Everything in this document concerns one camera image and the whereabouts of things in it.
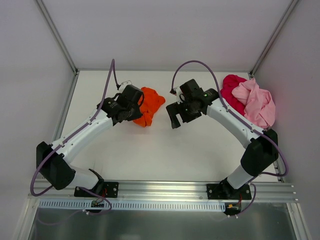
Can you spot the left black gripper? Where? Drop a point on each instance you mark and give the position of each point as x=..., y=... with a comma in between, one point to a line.
x=136, y=113

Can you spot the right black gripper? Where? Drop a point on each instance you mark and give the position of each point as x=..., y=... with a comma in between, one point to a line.
x=176, y=110

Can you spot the orange t shirt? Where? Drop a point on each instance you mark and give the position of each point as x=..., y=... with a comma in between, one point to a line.
x=151, y=104

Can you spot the magenta t shirt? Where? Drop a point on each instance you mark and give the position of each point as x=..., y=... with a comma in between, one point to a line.
x=230, y=82

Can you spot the light pink t shirt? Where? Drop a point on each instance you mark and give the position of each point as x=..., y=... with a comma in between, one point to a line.
x=259, y=107

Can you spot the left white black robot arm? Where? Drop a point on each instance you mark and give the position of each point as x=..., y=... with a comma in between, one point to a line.
x=54, y=160

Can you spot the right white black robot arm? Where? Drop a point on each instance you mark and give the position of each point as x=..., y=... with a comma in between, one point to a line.
x=260, y=145

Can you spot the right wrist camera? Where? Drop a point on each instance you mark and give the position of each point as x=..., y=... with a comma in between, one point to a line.
x=187, y=92

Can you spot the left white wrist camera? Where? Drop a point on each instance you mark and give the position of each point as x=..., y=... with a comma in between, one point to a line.
x=125, y=83

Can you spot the aluminium mounting rail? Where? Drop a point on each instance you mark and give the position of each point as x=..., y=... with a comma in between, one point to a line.
x=192, y=191

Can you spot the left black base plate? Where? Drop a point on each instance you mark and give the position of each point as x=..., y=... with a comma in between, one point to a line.
x=107, y=189

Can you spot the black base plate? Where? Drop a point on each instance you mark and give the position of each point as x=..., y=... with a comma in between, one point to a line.
x=107, y=189
x=221, y=191

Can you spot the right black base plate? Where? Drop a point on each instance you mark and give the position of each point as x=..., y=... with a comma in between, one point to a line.
x=221, y=191

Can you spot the left aluminium frame post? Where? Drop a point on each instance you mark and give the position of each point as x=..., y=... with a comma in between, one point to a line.
x=56, y=35

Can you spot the aluminium frame post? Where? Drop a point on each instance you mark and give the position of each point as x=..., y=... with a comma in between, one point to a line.
x=274, y=35
x=56, y=35

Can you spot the white slotted cable duct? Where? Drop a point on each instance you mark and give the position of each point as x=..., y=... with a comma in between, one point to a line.
x=134, y=205

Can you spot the right aluminium frame post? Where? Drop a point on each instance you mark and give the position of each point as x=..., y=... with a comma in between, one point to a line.
x=274, y=35

